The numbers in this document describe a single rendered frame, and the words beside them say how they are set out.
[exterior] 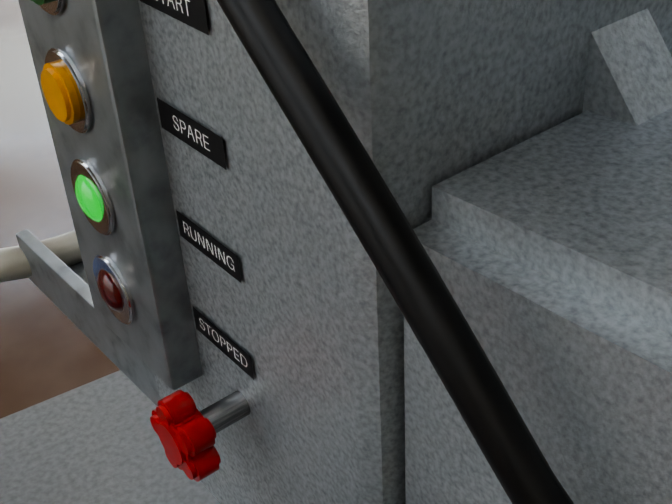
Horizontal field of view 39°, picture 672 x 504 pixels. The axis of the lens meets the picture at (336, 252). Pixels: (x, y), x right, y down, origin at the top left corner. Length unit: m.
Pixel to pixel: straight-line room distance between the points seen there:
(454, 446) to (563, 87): 0.12
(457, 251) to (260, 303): 0.11
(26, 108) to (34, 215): 0.80
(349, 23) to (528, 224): 0.07
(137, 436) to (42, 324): 1.63
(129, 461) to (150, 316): 0.58
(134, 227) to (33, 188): 2.86
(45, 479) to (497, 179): 0.78
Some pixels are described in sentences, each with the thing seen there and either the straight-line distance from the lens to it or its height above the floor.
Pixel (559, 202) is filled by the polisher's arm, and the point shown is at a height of 1.41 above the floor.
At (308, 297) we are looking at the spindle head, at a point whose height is 1.35.
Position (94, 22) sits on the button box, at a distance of 0.36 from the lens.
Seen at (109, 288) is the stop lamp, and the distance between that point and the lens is 0.45.
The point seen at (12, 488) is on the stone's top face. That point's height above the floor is 0.84.
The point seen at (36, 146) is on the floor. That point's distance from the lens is 3.52.
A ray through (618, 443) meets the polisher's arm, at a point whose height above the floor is 1.37.
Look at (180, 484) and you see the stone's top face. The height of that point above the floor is 0.84.
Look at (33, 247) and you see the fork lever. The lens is 0.86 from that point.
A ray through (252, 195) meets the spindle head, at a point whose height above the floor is 1.38.
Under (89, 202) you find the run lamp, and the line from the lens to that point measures 0.42.
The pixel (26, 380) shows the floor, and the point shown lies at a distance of 2.47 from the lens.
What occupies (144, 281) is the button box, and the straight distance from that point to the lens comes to 0.42.
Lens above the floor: 1.55
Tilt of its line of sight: 35 degrees down
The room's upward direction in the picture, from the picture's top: 3 degrees counter-clockwise
